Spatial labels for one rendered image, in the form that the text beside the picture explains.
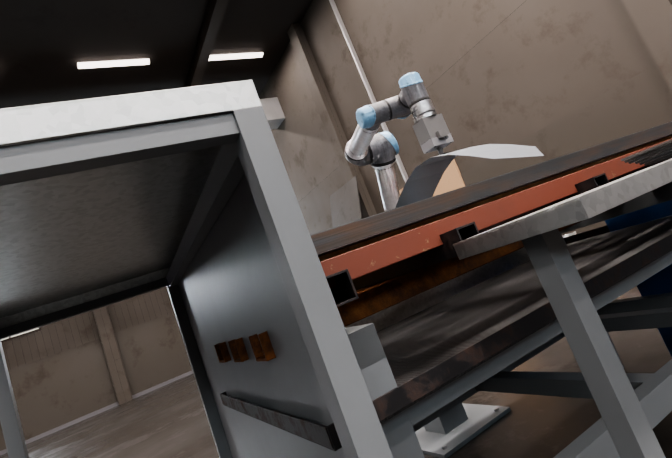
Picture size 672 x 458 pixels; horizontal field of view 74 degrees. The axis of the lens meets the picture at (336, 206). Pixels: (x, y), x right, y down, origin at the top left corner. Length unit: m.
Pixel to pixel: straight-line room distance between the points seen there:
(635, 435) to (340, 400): 0.45
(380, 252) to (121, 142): 0.47
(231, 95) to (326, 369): 0.36
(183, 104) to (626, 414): 0.74
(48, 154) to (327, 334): 0.36
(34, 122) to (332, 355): 0.41
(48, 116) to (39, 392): 11.98
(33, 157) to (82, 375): 11.91
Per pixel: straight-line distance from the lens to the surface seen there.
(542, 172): 1.16
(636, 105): 5.45
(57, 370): 12.46
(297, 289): 0.55
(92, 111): 0.58
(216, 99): 0.60
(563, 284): 0.77
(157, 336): 12.50
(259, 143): 0.59
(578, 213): 0.66
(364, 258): 0.80
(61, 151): 0.57
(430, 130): 1.50
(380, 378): 0.80
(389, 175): 2.02
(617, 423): 0.84
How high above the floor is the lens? 0.76
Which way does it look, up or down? 9 degrees up
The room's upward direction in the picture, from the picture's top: 21 degrees counter-clockwise
